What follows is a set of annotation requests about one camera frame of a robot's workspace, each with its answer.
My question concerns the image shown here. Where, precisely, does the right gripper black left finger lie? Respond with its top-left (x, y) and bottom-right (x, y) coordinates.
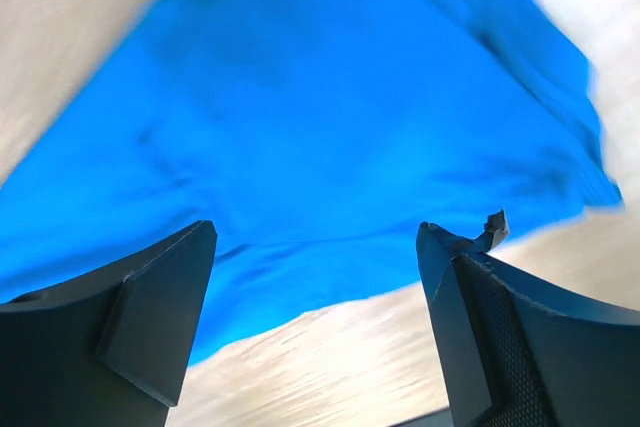
top-left (1, 221), bottom-right (217, 426)

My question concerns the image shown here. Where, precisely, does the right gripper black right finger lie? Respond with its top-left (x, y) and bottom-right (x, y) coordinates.
top-left (416, 213), bottom-right (639, 426)

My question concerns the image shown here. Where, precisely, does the blue t shirt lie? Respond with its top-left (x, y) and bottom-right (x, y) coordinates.
top-left (1, 0), bottom-right (622, 362)

